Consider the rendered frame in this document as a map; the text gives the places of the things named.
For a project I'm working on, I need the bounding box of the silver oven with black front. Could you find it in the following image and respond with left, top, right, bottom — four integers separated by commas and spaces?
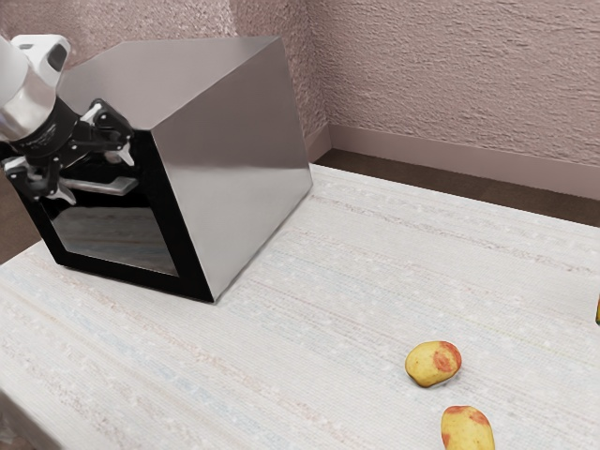
12, 36, 315, 305

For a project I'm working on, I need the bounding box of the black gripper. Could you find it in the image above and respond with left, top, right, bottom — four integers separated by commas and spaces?
2, 97, 138, 206

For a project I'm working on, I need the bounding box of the yellow fruit with red patch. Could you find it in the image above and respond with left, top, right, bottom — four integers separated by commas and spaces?
404, 340, 463, 389
440, 405, 496, 450

